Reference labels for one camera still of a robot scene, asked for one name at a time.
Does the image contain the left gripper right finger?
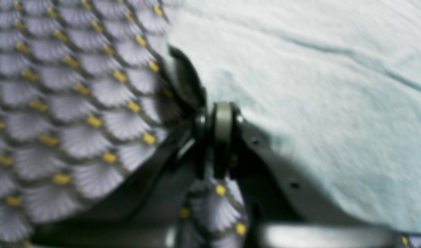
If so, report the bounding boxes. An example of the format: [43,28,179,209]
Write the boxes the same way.
[211,102,396,248]

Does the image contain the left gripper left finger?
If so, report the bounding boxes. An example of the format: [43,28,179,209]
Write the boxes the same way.
[32,47,207,241]

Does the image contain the light grey T-shirt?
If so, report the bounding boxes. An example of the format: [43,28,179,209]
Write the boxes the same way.
[167,0,421,233]

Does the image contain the purple fan-pattern tablecloth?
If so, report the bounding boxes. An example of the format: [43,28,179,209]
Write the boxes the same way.
[0,0,250,248]

